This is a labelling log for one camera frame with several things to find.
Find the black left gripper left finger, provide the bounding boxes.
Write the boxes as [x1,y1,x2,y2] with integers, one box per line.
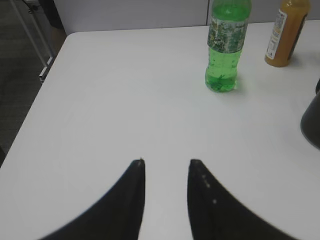
[43,159,146,240]

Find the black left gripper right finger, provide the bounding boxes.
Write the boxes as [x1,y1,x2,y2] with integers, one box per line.
[187,159,292,240]

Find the black mug white inside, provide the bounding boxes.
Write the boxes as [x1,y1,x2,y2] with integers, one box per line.
[300,81,320,150]

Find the green sprite bottle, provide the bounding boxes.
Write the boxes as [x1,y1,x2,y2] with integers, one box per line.
[205,0,252,93]

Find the orange juice bottle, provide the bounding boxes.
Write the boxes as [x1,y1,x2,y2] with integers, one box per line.
[265,0,311,67]

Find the white metal frame leg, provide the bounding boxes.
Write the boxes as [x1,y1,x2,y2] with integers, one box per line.
[9,0,56,83]

